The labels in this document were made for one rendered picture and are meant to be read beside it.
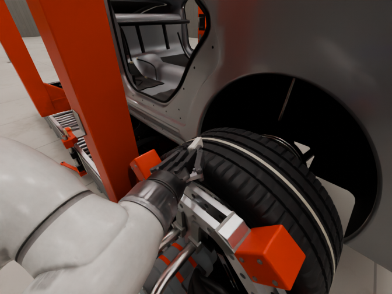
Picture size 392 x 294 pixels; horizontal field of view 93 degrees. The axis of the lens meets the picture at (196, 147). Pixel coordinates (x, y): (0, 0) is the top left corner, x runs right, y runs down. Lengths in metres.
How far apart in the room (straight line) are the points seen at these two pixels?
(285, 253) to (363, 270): 1.60
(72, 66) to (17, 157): 0.44
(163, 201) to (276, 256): 0.21
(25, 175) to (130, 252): 0.15
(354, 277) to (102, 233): 1.80
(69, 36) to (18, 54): 1.95
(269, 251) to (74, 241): 0.28
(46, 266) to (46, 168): 0.11
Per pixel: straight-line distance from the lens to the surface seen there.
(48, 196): 0.27
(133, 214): 0.27
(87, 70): 0.71
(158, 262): 0.62
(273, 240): 0.38
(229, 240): 0.41
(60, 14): 0.69
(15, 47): 2.62
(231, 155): 0.49
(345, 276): 1.88
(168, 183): 0.33
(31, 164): 0.30
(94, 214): 0.26
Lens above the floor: 1.48
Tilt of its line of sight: 36 degrees down
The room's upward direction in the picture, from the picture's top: straight up
